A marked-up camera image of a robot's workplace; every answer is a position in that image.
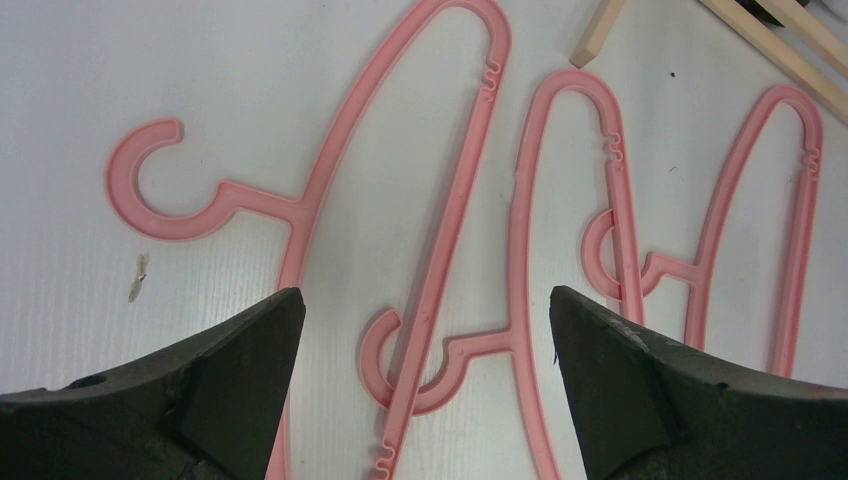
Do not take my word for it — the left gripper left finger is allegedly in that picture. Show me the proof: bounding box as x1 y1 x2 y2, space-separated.
1 288 306 479

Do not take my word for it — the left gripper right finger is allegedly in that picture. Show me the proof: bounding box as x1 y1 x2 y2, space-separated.
549 286 847 479

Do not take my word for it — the middle pink hanger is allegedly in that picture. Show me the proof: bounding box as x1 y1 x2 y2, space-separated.
359 70 644 479

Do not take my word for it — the pink hanger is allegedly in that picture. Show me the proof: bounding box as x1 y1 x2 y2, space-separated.
359 70 644 479
105 0 511 479
581 86 824 378

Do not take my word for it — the right pink hanger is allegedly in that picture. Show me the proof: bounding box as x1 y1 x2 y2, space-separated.
581 86 824 378

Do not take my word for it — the left pink hanger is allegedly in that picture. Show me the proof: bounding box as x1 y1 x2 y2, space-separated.
105 0 511 479

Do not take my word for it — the wooden clothes rack frame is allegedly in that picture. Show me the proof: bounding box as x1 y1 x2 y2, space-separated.
569 1 847 123

